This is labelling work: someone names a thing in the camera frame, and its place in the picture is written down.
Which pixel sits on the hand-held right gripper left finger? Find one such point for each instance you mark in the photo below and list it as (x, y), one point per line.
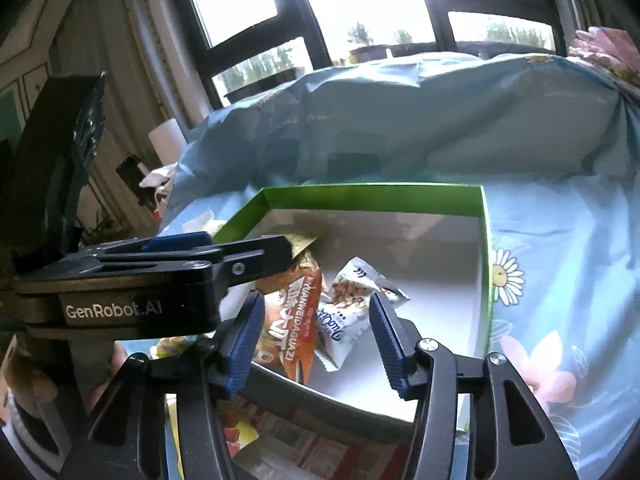
(245, 345)

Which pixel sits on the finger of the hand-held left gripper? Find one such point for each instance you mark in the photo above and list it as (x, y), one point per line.
(175, 242)
(250, 265)

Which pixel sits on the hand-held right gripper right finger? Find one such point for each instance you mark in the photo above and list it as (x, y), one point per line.
(390, 345)

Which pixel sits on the orange snack packet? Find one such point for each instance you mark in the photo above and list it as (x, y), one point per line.
(290, 320)

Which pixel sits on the gold snack packet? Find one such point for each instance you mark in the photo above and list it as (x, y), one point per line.
(302, 242)

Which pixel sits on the white biscuit snack packet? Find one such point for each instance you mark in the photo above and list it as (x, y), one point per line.
(345, 305)

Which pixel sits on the green cardboard box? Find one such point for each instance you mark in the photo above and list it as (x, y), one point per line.
(425, 260)

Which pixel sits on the red white printed snack packet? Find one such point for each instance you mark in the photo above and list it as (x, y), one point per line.
(300, 450)

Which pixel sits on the person's left hand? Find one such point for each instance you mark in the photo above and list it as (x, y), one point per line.
(115, 370)

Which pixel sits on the white crumpled tissue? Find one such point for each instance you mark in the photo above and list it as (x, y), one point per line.
(207, 220)

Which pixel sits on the white plastic bag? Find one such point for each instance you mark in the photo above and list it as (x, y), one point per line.
(157, 177)

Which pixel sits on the yellow snack packet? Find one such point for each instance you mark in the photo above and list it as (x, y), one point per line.
(172, 347)

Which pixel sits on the small floor plants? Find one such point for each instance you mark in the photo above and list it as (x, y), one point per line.
(102, 225)

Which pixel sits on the black board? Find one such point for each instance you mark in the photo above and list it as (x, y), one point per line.
(131, 172)

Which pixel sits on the white paper roll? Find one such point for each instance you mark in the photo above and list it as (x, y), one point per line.
(167, 142)

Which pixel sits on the beige curtain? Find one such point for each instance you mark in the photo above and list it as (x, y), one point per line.
(130, 75)

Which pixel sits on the cream cabinet doors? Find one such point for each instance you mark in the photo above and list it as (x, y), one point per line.
(30, 80)

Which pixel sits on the potted plant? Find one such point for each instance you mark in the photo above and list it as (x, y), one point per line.
(370, 52)

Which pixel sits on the pink floral cloth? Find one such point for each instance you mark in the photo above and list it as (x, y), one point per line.
(607, 45)

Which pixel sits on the black window frame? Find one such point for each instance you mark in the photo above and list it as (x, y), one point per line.
(295, 15)

